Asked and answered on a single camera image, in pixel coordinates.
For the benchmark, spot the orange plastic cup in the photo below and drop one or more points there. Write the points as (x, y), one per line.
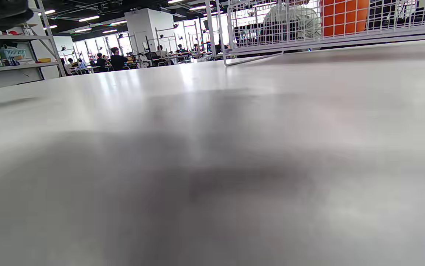
(345, 18)

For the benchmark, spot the black mesh office chair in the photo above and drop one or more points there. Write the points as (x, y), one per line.
(378, 13)

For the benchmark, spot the grey metal storage shelf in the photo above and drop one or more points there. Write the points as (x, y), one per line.
(13, 67)

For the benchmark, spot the ceiling light strip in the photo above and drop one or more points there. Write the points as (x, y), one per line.
(88, 18)

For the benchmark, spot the light blue plastic basket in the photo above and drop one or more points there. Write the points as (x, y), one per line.
(13, 54)

